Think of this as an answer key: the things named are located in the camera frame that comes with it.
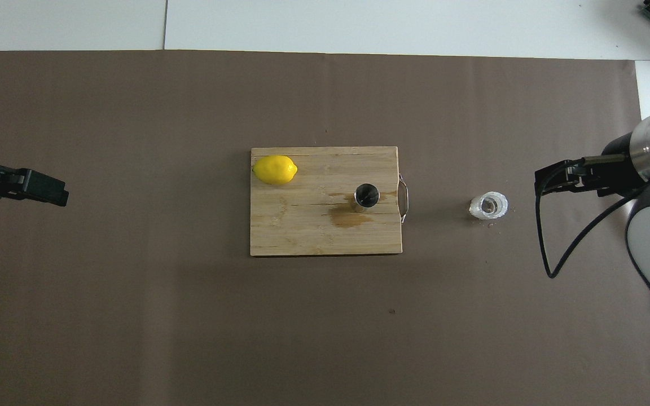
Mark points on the wooden cutting board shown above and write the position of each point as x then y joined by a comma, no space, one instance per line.
302,225

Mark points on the steel double jigger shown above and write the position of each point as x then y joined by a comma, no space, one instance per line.
366,195

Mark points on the brown paper table mat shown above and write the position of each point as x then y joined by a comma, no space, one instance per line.
189,316

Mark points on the yellow lemon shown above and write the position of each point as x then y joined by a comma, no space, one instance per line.
275,170

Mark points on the small clear glass cup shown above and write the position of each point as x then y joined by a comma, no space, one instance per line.
488,206

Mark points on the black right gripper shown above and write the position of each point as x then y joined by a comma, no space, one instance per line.
621,175

